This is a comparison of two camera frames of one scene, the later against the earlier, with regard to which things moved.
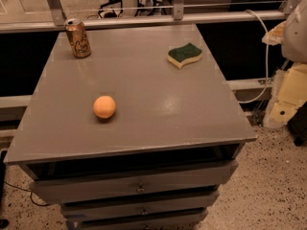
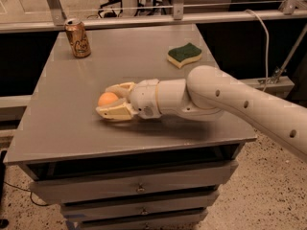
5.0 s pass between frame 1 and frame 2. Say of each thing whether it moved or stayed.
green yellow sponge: stayed
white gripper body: moved
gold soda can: stayed
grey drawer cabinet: stayed
